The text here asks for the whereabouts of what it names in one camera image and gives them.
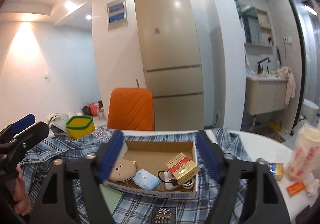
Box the pink towel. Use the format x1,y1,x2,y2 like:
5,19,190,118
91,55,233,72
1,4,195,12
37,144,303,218
276,66,296,105

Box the black Face tissue pack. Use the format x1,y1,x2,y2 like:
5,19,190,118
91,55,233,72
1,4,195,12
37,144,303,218
151,207,177,224

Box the wall electrical panel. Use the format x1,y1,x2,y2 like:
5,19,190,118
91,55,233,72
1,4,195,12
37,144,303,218
107,0,127,31

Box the red gold cigarette pack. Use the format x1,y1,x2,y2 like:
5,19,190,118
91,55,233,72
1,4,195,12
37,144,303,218
166,152,200,184

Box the small orange packet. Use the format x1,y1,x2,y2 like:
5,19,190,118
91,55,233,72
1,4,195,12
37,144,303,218
286,182,305,196

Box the dark box at table edge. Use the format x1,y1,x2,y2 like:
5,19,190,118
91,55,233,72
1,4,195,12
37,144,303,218
295,206,311,224

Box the blue white tissue pack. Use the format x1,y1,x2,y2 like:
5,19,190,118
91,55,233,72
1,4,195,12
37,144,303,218
132,169,161,191

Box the white toilet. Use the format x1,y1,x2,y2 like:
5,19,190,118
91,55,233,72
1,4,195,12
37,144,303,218
299,99,319,126

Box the bathroom vanity cabinet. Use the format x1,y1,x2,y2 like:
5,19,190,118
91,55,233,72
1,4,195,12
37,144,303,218
245,75,287,116

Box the beige cloth bag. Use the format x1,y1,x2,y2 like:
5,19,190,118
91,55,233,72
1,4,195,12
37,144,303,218
46,113,69,137

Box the shallow cardboard box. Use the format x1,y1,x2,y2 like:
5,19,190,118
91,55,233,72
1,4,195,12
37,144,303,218
104,141,199,200

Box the beige three-door refrigerator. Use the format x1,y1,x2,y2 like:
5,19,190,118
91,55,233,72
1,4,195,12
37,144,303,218
135,0,204,131

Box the cup in plastic bag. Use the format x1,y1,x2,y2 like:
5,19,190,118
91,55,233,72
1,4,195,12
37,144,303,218
285,124,319,181

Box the white rabbit hair tie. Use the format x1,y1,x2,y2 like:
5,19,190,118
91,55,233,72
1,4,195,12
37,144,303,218
157,169,181,191

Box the person's left hand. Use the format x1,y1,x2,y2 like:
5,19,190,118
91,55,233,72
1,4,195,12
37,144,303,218
13,165,31,216

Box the round beige bear compact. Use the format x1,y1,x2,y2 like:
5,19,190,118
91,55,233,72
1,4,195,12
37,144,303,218
109,159,137,182

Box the white USB cable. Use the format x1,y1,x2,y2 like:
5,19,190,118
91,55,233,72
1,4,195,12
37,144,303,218
175,178,196,189

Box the yellow blue cigarette pack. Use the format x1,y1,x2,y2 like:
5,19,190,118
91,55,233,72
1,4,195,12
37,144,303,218
268,163,284,181

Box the red plastic bag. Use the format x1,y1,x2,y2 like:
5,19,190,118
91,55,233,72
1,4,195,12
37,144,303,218
89,103,100,117

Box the yellow bin with green rim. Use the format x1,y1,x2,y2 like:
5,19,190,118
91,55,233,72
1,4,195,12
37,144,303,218
65,115,95,140

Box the bathroom mirror cabinet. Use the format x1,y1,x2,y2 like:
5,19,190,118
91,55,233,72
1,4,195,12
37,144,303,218
240,5,273,47

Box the black faucet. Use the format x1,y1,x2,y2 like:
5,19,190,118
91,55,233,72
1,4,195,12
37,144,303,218
256,57,271,74

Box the blue plaid shirt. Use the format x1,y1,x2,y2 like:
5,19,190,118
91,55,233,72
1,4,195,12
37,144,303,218
20,128,251,223

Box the orange quilted chair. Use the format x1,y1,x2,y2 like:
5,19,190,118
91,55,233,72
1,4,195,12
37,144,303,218
107,88,155,131

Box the green sticky note pad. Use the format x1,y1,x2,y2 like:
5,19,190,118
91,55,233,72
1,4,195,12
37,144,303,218
99,184,123,214

